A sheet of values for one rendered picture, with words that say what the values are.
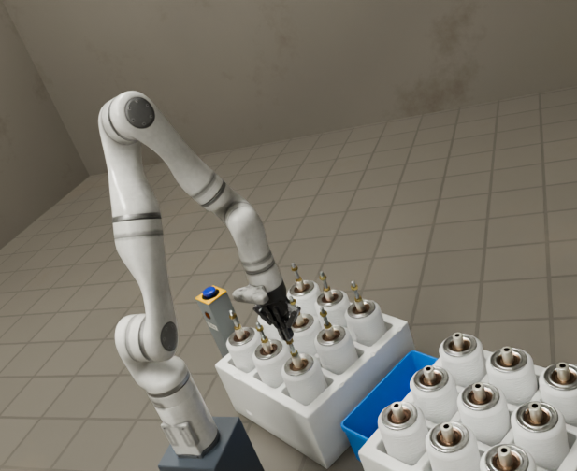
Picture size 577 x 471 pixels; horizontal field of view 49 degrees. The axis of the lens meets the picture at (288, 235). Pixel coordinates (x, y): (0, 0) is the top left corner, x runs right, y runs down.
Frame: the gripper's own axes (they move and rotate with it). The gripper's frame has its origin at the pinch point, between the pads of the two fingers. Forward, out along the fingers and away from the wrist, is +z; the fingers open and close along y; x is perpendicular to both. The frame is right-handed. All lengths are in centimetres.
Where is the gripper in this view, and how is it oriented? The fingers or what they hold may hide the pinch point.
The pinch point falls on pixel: (285, 332)
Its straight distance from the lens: 150.1
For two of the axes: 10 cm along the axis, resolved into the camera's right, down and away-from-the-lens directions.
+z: 3.0, 8.4, 4.4
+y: -8.0, -0.3, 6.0
